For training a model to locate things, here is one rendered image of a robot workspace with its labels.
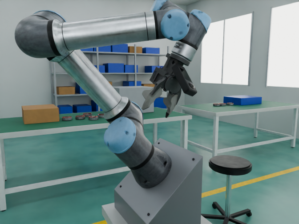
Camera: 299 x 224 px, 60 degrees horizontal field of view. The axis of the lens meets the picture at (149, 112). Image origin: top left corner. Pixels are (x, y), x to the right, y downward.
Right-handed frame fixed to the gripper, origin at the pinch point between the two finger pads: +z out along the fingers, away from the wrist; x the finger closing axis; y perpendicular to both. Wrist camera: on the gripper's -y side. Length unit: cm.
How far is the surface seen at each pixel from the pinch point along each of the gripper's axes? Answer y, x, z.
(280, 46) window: 223, -448, -169
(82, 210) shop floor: 112, -82, 134
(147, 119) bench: 151, -140, 42
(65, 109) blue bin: 486, -207, 162
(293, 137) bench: 103, -420, -17
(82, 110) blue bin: 479, -247, 151
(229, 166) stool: 32, -129, 27
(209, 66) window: 415, -508, -88
